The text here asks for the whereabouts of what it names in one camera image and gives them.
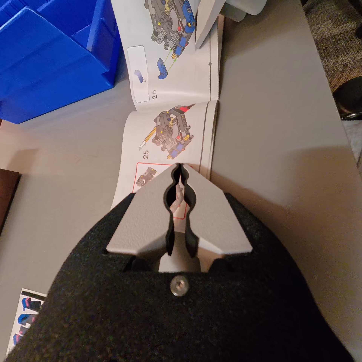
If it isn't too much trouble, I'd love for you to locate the lego set box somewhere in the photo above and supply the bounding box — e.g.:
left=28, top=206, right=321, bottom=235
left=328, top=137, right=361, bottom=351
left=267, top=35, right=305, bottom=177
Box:
left=0, top=168, right=21, bottom=236

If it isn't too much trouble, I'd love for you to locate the lego sticker sheet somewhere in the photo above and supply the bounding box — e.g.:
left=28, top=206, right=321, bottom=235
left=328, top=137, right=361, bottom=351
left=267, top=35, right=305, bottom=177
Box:
left=6, top=289, right=47, bottom=354

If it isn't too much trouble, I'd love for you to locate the lego instruction booklet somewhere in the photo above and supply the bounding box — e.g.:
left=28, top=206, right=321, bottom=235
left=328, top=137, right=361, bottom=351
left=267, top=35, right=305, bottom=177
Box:
left=109, top=0, right=226, bottom=221

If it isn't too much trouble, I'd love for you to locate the blue plastic storage bin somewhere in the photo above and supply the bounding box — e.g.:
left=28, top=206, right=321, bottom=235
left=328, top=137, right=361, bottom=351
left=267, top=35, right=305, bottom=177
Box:
left=0, top=0, right=122, bottom=86
left=0, top=6, right=115, bottom=125

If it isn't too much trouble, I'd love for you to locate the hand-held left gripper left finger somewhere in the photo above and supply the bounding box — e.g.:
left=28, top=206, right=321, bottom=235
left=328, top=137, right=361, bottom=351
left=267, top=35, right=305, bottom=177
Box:
left=106, top=162, right=182, bottom=273

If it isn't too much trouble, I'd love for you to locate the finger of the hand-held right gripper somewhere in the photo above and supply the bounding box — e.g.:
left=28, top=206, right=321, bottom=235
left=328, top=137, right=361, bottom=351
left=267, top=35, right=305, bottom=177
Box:
left=194, top=0, right=227, bottom=50

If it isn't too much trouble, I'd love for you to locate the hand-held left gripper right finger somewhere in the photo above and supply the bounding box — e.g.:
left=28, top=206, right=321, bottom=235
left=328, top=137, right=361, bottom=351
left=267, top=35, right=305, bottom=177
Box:
left=180, top=164, right=253, bottom=273

